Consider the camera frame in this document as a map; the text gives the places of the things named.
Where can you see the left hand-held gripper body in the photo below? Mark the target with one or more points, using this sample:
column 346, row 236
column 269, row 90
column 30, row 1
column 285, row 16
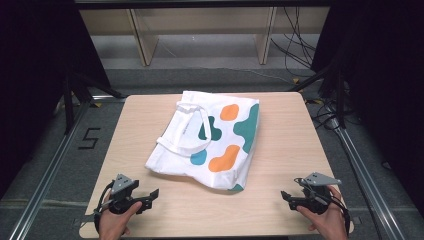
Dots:
column 121, row 195

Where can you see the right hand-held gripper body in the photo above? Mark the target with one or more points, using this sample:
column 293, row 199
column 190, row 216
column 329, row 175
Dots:
column 315, row 196

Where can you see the white tote bag coloured blobs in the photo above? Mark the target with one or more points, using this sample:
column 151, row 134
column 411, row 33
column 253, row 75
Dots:
column 186, row 156

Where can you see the person's left hand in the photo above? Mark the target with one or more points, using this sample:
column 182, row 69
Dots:
column 115, row 223

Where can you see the person's right hand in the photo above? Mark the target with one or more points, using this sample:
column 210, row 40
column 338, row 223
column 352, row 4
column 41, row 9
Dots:
column 326, row 223

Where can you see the yellow tape piece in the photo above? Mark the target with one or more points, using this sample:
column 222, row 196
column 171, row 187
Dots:
column 296, row 80
column 97, row 104

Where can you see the black metal stand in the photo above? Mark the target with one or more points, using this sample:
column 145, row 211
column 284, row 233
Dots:
column 71, row 100
column 338, row 96

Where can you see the black curtain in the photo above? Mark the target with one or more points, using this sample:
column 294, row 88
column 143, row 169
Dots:
column 33, row 66
column 383, row 83

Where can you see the light wooden shelf unit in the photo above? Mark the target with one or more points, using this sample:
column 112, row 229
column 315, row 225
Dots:
column 203, row 20

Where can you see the aluminium floor rail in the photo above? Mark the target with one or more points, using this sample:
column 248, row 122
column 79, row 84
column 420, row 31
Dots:
column 46, row 173
column 366, row 180

